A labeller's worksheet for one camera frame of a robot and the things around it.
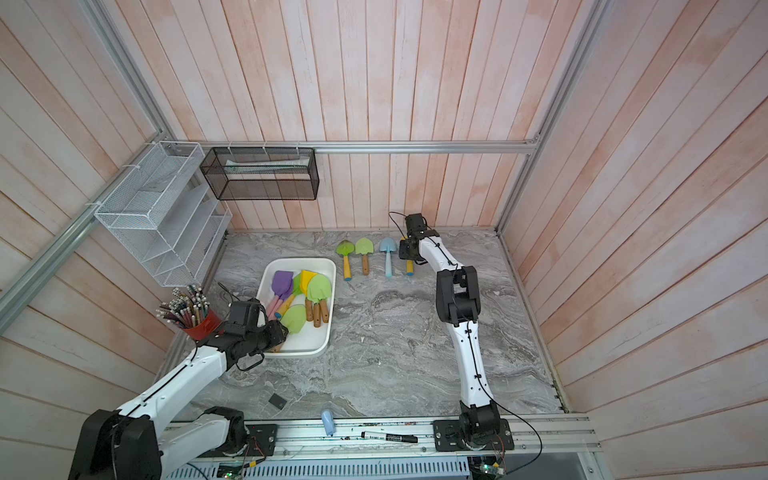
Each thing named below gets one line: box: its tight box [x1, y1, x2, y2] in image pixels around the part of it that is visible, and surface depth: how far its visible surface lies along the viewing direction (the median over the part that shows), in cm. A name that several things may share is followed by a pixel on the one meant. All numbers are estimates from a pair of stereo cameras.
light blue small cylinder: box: [322, 409, 336, 437], surface depth 76 cm
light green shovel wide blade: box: [306, 274, 332, 323], surface depth 103 cm
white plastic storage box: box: [256, 257, 337, 358], surface depth 97 cm
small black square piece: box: [268, 393, 287, 410], surface depth 81 cm
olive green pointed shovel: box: [355, 237, 374, 276], surface depth 117 cm
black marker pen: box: [360, 431, 419, 443], surface depth 75 cm
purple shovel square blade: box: [267, 270, 294, 320], surface depth 103 cm
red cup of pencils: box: [156, 284, 223, 341], surface depth 81 cm
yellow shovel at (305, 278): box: [300, 270, 318, 296], surface depth 103 cm
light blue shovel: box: [380, 237, 397, 278], surface depth 116 cm
